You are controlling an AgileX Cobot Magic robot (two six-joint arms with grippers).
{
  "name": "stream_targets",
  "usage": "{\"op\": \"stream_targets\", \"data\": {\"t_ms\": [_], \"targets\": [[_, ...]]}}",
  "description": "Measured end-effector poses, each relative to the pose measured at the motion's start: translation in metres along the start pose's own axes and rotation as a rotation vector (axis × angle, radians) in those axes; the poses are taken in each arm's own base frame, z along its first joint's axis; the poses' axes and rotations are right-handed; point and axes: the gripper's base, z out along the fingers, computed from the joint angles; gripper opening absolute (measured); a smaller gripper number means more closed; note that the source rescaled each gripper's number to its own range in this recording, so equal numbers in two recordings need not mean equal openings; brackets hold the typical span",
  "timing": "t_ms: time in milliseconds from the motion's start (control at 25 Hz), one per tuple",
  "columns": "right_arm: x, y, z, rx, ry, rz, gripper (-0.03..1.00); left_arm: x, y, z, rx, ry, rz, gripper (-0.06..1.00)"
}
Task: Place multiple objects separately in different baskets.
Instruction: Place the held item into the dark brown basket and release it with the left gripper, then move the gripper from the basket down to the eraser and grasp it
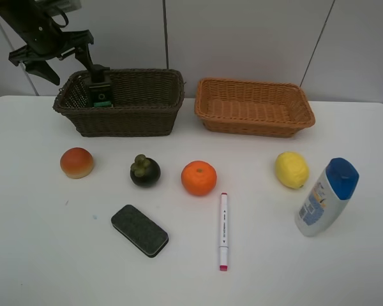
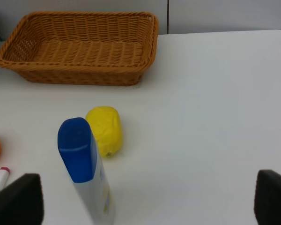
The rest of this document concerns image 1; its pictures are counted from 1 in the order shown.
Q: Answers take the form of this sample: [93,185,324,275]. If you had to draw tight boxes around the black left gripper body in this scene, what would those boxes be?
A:
[8,21,94,66]

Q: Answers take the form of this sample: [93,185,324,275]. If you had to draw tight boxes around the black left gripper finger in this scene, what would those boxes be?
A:
[75,46,96,77]
[24,61,60,85]

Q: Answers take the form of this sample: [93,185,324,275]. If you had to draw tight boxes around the dark green square bottle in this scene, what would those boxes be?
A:
[87,64,113,108]

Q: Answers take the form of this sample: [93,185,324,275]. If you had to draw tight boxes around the orange-red bread bun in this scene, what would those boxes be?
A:
[60,147,94,179]

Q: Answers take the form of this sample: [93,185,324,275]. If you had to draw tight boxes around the dark mangosteen fruit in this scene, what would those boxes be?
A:
[130,154,161,188]

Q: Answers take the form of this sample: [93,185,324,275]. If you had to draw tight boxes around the orange tangerine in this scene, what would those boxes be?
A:
[181,161,217,196]

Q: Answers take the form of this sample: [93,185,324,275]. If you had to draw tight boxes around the black felt board eraser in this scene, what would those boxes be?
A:
[111,205,169,258]

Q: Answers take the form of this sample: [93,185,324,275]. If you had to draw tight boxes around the white marker pink caps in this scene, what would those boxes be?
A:
[219,193,229,272]

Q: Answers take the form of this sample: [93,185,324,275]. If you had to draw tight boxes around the yellow lemon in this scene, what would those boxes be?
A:
[274,151,310,189]

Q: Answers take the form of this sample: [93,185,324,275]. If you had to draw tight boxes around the white bottle blue cap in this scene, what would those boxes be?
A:
[295,157,359,237]

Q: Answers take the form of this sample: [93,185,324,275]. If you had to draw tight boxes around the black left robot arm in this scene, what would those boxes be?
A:
[0,0,104,85]

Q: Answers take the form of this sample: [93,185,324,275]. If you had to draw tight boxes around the dark brown wicker basket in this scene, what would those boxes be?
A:
[53,69,184,137]

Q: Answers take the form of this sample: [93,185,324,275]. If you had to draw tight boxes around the orange wicker basket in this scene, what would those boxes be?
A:
[194,78,315,138]

